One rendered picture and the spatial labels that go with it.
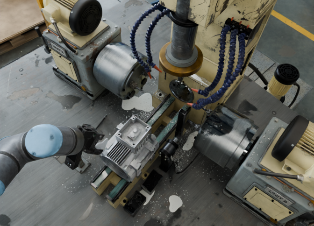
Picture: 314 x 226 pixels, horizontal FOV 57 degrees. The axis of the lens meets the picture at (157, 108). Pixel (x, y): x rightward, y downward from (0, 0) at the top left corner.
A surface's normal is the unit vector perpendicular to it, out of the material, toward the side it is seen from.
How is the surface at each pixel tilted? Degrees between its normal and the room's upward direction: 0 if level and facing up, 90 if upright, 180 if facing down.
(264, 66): 0
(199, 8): 90
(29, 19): 0
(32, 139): 26
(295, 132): 16
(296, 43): 0
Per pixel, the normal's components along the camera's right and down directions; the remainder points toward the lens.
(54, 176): 0.03, -0.52
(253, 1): -0.61, 0.67
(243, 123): 0.16, -0.66
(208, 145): -0.54, 0.40
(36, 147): -0.19, -0.14
